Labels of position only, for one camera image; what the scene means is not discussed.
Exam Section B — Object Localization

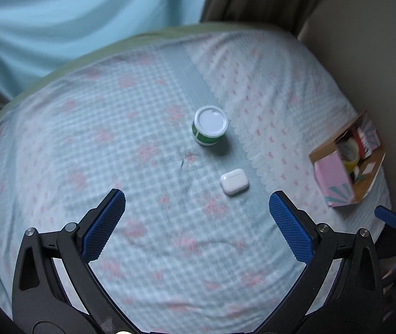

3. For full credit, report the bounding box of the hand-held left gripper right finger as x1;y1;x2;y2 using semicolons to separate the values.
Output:
254;191;383;334

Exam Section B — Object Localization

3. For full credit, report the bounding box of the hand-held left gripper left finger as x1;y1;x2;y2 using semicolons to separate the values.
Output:
11;188;139;334

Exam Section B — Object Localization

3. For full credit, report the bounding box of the yellow tape roll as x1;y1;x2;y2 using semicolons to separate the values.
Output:
338;145;361;175

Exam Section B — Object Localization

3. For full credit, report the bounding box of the pink cardboard box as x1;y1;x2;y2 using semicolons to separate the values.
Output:
308;109;387;208

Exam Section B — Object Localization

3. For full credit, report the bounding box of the white earbuds case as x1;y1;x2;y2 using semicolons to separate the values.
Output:
220;169;249;197

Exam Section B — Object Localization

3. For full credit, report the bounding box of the red rectangular box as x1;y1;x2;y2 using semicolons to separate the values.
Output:
354;127;373;158

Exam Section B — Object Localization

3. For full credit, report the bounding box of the green jar with white lid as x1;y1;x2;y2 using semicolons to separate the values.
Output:
191;106;229;147

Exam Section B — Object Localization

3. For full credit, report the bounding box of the light blue hanging cloth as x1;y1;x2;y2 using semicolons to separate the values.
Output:
0;0;214;102

